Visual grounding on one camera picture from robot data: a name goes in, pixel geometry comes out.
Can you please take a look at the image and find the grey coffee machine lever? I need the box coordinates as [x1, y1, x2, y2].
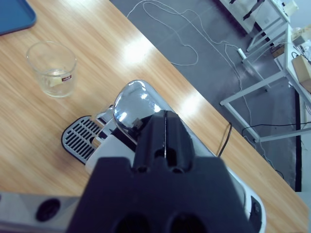
[112, 79, 171, 144]

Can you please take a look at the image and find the black floor cable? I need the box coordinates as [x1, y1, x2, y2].
[242, 122, 311, 141]

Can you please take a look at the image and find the white capsule coffee machine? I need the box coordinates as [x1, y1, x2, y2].
[60, 79, 267, 233]

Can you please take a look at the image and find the black machine power cord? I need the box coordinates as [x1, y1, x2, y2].
[217, 122, 233, 158]

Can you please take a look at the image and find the cardboard box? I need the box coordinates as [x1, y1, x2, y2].
[291, 55, 311, 94]

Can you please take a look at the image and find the white metal rack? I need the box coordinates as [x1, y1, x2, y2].
[218, 0, 299, 53]

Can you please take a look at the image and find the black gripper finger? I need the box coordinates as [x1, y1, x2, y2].
[165, 110, 195, 172]
[132, 110, 168, 172]

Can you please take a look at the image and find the white floor cable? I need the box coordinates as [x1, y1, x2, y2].
[126, 0, 285, 175]

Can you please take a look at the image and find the clear glass cup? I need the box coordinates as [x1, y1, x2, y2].
[26, 41, 78, 99]

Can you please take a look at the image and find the teal plastic tray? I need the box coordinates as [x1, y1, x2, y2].
[0, 0, 37, 36]

